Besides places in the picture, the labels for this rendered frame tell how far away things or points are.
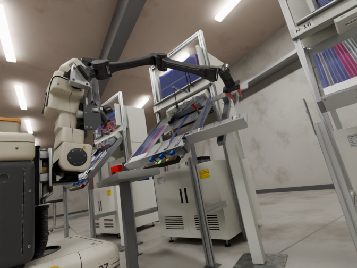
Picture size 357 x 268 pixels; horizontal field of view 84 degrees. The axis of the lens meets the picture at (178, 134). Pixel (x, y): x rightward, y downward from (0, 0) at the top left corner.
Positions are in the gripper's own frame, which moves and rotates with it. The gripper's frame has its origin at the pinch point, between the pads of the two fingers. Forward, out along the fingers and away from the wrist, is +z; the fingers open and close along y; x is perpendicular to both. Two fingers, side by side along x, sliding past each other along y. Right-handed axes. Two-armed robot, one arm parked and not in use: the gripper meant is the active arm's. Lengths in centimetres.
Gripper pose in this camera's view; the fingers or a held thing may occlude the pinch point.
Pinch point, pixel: (237, 98)
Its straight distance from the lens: 130.1
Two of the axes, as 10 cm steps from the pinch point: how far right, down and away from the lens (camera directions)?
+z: 5.5, 7.3, 4.2
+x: -2.5, 6.2, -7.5
